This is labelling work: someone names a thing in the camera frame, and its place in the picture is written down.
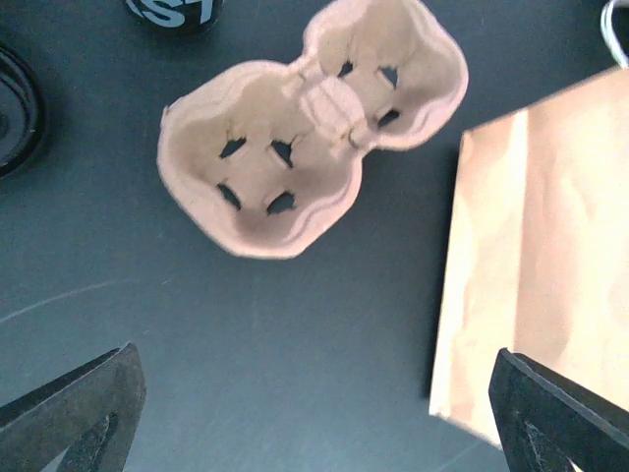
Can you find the orange paper bag white handles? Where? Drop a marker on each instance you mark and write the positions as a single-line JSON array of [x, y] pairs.
[[537, 259]]

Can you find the black paper cup stack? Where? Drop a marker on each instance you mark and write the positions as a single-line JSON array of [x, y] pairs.
[[176, 17]]

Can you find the brown pulp cup carrier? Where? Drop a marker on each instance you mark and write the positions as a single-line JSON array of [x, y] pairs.
[[266, 157]]

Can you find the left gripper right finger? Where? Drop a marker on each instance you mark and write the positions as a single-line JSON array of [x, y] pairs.
[[547, 422]]

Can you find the black cup lid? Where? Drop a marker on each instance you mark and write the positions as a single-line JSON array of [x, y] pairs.
[[24, 112]]

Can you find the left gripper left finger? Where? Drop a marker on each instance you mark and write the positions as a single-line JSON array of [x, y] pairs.
[[88, 417]]

